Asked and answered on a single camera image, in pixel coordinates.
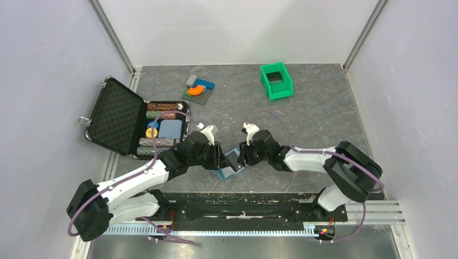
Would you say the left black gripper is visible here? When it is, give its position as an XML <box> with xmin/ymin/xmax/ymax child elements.
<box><xmin>188</xmin><ymin>141</ymin><xmax>231</xmax><ymax>170</ymax></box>

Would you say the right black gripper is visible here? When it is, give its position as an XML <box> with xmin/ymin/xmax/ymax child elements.
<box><xmin>238</xmin><ymin>139</ymin><xmax>271</xmax><ymax>167</ymax></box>

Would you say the blue leather card holder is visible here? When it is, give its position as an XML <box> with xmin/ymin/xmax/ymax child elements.
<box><xmin>213</xmin><ymin>148</ymin><xmax>246</xmax><ymax>181</ymax></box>

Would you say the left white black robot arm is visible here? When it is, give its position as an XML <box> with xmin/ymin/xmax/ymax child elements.
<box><xmin>66</xmin><ymin>125</ymin><xmax>224</xmax><ymax>242</ymax></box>

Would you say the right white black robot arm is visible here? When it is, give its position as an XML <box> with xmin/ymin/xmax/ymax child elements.
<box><xmin>238</xmin><ymin>124</ymin><xmax>383</xmax><ymax>220</ymax></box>

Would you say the blue playing card deck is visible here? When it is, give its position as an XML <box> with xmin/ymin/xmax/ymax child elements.
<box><xmin>158</xmin><ymin>119</ymin><xmax>183</xmax><ymax>139</ymax></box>

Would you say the yellow poker chip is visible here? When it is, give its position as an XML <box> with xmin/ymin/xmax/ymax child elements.
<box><xmin>145</xmin><ymin>127</ymin><xmax>158</xmax><ymax>138</ymax></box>

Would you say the grey lego baseplate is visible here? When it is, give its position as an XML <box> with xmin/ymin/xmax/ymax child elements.
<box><xmin>181</xmin><ymin>89</ymin><xmax>213</xmax><ymax>105</ymax></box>

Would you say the blue poker chip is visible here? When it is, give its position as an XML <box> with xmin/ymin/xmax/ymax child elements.
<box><xmin>147</xmin><ymin>121</ymin><xmax>159</xmax><ymax>129</ymax></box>

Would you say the poker chip row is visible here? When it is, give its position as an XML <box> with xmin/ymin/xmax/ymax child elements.
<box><xmin>146</xmin><ymin>111</ymin><xmax>177</xmax><ymax>120</ymax></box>
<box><xmin>139</xmin><ymin>138</ymin><xmax>180</xmax><ymax>147</ymax></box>
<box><xmin>147</xmin><ymin>103</ymin><xmax>177</xmax><ymax>111</ymax></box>
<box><xmin>137</xmin><ymin>147</ymin><xmax>170</xmax><ymax>156</ymax></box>

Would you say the bottom poker chip row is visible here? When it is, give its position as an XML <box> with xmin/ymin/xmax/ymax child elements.
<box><xmin>137</xmin><ymin>147</ymin><xmax>170</xmax><ymax>156</ymax></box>

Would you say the orange curved lego piece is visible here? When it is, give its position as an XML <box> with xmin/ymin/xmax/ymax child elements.
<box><xmin>185</xmin><ymin>85</ymin><xmax>206</xmax><ymax>96</ymax></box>

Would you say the green plastic bin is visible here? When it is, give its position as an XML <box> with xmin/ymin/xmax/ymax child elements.
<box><xmin>260</xmin><ymin>62</ymin><xmax>294</xmax><ymax>100</ymax></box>

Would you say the top poker chip row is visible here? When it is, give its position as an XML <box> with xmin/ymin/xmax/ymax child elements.
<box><xmin>147</xmin><ymin>103</ymin><xmax>177</xmax><ymax>111</ymax></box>

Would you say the blue lego brick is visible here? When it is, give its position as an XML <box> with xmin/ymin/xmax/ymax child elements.
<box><xmin>193</xmin><ymin>78</ymin><xmax>215</xmax><ymax>90</ymax></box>

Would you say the grey lego brick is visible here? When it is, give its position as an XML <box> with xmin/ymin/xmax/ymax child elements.
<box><xmin>185</xmin><ymin>74</ymin><xmax>197</xmax><ymax>87</ymax></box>

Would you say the black object in bin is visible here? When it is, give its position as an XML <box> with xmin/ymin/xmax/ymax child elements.
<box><xmin>266</xmin><ymin>71</ymin><xmax>282</xmax><ymax>84</ymax></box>

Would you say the black poker chip case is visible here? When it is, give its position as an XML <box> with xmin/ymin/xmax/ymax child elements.
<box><xmin>84</xmin><ymin>76</ymin><xmax>190</xmax><ymax>160</ymax></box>

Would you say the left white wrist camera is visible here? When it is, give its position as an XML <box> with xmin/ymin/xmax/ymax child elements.
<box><xmin>197</xmin><ymin>122</ymin><xmax>218</xmax><ymax>146</ymax></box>

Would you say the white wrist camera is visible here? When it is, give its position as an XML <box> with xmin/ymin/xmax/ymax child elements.
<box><xmin>241</xmin><ymin>122</ymin><xmax>260</xmax><ymax>145</ymax></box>
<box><xmin>197</xmin><ymin>122</ymin><xmax>218</xmax><ymax>146</ymax></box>

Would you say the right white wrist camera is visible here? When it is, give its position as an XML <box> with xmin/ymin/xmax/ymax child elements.
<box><xmin>241</xmin><ymin>122</ymin><xmax>260</xmax><ymax>145</ymax></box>

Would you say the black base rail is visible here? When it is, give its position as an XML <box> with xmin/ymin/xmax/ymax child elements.
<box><xmin>148</xmin><ymin>193</ymin><xmax>348</xmax><ymax>231</ymax></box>

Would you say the white toothed cable strip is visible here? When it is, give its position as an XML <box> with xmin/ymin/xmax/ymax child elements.
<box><xmin>104</xmin><ymin>223</ymin><xmax>319</xmax><ymax>237</ymax></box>

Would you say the left aluminium corner post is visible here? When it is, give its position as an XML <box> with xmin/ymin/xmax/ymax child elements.
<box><xmin>88</xmin><ymin>0</ymin><xmax>136</xmax><ymax>75</ymax></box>

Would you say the aluminium corner post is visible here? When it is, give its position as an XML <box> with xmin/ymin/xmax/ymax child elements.
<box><xmin>88</xmin><ymin>0</ymin><xmax>136</xmax><ymax>75</ymax></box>
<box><xmin>342</xmin><ymin>0</ymin><xmax>389</xmax><ymax>73</ymax></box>

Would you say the right aluminium corner post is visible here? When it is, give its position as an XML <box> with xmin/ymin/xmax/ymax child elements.
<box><xmin>342</xmin><ymin>0</ymin><xmax>389</xmax><ymax>73</ymax></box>

